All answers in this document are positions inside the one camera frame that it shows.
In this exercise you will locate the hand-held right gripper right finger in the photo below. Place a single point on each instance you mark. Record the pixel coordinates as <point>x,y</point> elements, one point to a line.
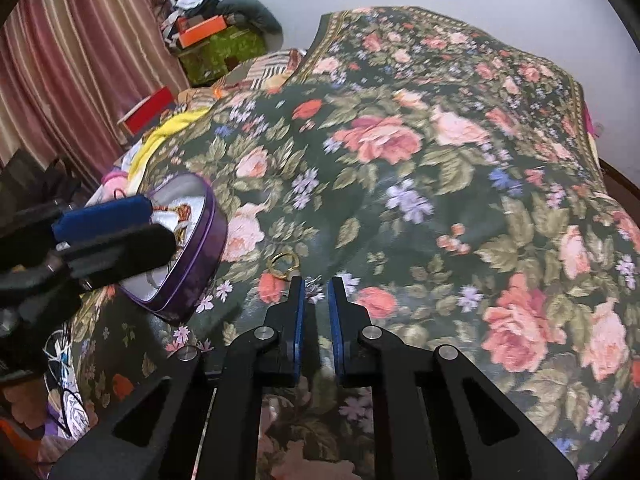
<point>334,330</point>

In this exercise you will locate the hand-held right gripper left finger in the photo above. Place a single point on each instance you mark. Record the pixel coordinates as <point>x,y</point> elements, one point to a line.
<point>298,330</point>

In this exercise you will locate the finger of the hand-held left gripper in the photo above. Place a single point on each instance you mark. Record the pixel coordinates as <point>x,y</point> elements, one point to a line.
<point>100,217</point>
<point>125,247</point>

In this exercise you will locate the purple heart-shaped tin box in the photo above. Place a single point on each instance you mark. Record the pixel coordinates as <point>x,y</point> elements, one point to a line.
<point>200,270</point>

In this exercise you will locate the pink plush toy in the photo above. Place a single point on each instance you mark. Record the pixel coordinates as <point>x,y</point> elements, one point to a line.
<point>117,180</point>

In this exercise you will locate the yellow cloth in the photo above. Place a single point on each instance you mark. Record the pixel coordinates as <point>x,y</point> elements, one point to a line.
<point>165,130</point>

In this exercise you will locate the red box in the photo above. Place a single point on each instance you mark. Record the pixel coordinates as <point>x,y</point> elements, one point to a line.
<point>150,112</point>

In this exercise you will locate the floral blanket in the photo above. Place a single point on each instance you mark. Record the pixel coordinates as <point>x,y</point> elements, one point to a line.
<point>425,210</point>

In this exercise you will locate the striped red curtain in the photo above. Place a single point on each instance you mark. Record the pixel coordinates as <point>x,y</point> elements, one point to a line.
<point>75,60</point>

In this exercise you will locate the green patterned cloth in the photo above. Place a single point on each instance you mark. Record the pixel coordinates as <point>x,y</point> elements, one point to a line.
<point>220,55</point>

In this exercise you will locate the orange box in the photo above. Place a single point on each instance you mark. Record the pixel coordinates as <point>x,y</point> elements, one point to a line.
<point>202,30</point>

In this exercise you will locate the dark grey jacket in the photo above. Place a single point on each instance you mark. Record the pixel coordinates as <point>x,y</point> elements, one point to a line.
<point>255,12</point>

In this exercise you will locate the pink cloth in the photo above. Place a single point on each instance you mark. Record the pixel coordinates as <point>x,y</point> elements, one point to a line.
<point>591,117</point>

